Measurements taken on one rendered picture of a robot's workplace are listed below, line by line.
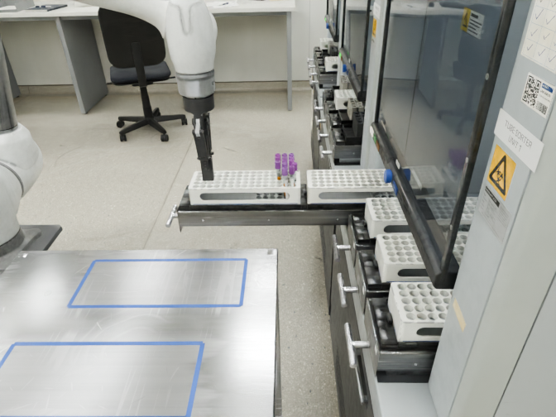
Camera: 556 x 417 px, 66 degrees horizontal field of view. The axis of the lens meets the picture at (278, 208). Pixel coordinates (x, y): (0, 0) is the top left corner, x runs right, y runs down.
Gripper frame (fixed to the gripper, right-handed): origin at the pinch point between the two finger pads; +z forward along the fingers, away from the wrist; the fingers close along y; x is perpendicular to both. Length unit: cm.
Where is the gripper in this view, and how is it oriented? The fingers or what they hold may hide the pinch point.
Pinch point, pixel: (207, 168)
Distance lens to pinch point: 117.3
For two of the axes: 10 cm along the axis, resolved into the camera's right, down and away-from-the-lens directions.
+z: 0.2, 8.4, 5.4
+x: -10.0, 0.1, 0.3
